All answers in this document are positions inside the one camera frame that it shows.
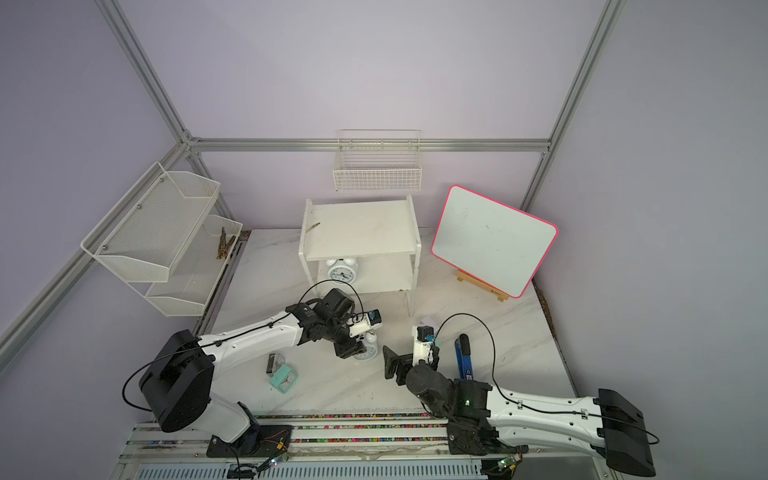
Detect white two-tier shelf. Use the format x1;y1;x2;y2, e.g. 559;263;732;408
298;195;422;315

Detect white mesh bin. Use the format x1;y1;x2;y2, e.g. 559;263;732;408
80;163;220;283
144;215;242;317

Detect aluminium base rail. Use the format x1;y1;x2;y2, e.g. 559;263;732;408
110;411;618;479

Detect white mesh lower bin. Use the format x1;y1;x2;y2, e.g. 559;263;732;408
144;215;242;317

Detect white wire wall basket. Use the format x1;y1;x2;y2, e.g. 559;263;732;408
333;129;423;193

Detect white twin-bell alarm clock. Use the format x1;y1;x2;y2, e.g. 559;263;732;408
325;258;359;284
353;331;379;361

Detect small clear grey box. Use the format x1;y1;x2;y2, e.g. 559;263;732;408
266;352;285;377

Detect aluminium frame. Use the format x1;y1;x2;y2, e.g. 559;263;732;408
1;1;625;373

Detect pink-rimmed whiteboard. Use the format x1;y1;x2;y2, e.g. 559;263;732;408
431;185;559;298

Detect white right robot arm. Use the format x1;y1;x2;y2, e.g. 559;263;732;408
382;347;656;477

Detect mint square alarm clock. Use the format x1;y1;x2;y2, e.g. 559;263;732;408
270;364;298;394

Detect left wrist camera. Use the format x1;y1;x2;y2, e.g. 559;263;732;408
347;309;382;338

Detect white mesh upper bin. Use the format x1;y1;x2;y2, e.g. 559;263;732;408
80;163;220;283

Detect blue stapler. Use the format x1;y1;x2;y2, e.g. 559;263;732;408
454;334;474;380

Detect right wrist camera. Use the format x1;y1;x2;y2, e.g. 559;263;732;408
412;324;435;366

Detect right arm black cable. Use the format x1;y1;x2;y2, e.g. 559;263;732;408
433;312;661;446

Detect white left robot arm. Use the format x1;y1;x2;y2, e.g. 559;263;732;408
138;288;382;443

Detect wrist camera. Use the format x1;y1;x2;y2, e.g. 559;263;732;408
347;309;382;338
412;324;435;366

